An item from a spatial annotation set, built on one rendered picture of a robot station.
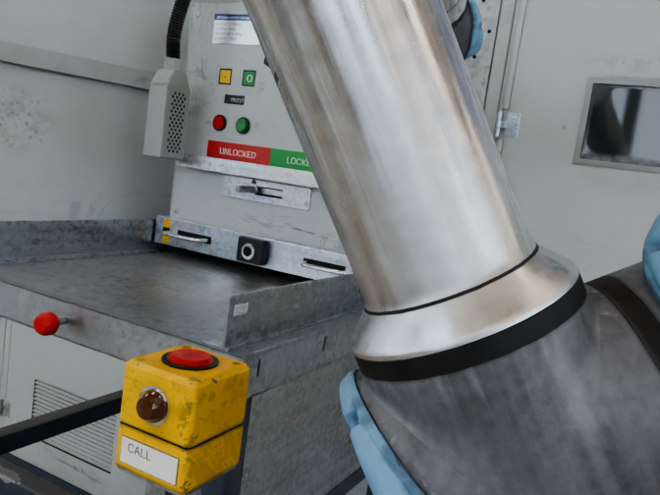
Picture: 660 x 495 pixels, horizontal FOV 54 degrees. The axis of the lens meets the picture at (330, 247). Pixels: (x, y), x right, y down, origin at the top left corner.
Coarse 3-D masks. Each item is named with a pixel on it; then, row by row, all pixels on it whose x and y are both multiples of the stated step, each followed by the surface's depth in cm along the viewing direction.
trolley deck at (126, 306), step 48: (0, 288) 99; (48, 288) 98; (96, 288) 103; (144, 288) 107; (192, 288) 112; (240, 288) 118; (96, 336) 90; (144, 336) 86; (192, 336) 84; (288, 336) 90; (336, 336) 99
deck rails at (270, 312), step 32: (0, 224) 112; (32, 224) 117; (64, 224) 123; (96, 224) 130; (128, 224) 138; (0, 256) 113; (32, 256) 118; (64, 256) 122; (96, 256) 127; (288, 288) 91; (320, 288) 99; (352, 288) 109; (256, 320) 85; (288, 320) 92; (320, 320) 100
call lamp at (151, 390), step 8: (144, 392) 54; (152, 392) 54; (160, 392) 54; (144, 400) 53; (152, 400) 53; (160, 400) 54; (168, 400) 54; (144, 408) 53; (152, 408) 53; (160, 408) 53; (168, 408) 54; (144, 416) 53; (152, 416) 53; (160, 416) 54; (168, 416) 54; (152, 424) 54; (160, 424) 54
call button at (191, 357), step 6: (174, 354) 57; (180, 354) 57; (186, 354) 58; (192, 354) 58; (198, 354) 58; (204, 354) 58; (174, 360) 56; (180, 360) 56; (186, 360) 56; (192, 360) 56; (198, 360) 56; (204, 360) 57; (210, 360) 58
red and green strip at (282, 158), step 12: (216, 144) 137; (228, 144) 135; (240, 144) 134; (216, 156) 137; (228, 156) 135; (240, 156) 134; (252, 156) 132; (264, 156) 131; (276, 156) 130; (288, 156) 128; (300, 156) 127; (288, 168) 129; (300, 168) 127
